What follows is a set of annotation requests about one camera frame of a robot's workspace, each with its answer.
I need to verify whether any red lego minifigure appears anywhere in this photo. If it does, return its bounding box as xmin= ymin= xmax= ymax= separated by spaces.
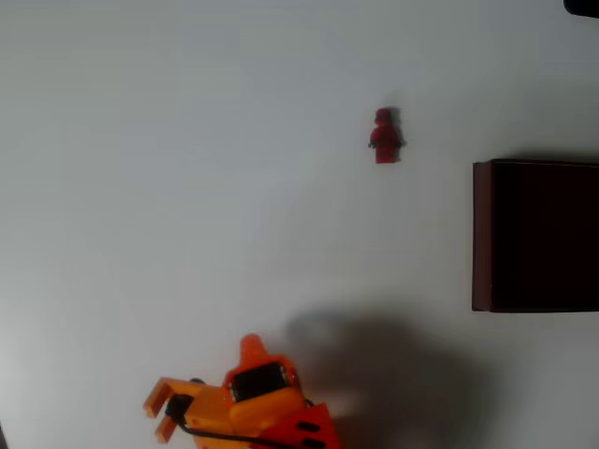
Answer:
xmin=367 ymin=107 xmax=406 ymax=165

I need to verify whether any dark brown open box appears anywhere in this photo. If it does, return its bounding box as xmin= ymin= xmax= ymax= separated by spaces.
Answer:
xmin=471 ymin=158 xmax=599 ymax=314

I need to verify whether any black object at table edge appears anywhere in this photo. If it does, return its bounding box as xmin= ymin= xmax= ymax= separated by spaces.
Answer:
xmin=562 ymin=0 xmax=599 ymax=20

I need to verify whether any black camera cable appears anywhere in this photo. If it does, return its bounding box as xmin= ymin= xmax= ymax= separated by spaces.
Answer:
xmin=179 ymin=418 xmax=286 ymax=446

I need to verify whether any light orange camera bracket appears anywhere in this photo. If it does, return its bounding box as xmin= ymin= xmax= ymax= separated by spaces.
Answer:
xmin=141 ymin=376 xmax=232 ymax=444

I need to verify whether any small black gripper camera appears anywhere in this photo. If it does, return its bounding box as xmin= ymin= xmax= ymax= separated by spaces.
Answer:
xmin=165 ymin=394 xmax=194 ymax=425

